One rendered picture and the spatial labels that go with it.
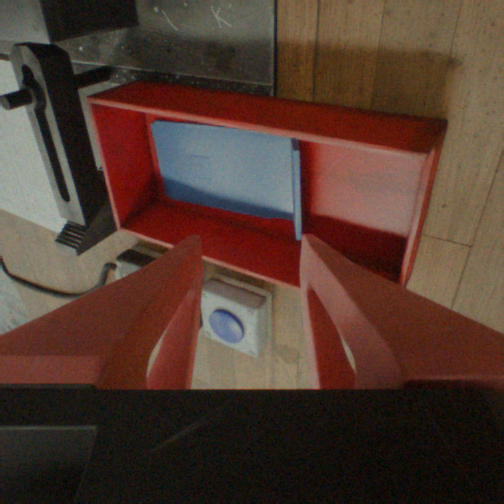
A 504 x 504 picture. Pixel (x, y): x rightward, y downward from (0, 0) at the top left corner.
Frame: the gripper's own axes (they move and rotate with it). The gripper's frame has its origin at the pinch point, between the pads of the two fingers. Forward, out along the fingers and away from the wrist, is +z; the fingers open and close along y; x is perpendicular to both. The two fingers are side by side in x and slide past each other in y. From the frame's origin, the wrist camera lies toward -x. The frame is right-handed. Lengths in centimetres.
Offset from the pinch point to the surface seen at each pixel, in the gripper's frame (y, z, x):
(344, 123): -5.6, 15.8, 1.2
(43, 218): 27, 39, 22
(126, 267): 13.7, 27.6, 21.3
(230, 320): 2.0, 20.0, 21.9
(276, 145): -1.9, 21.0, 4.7
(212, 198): 3.5, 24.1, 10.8
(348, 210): -7.3, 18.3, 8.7
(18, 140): 27.4, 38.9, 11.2
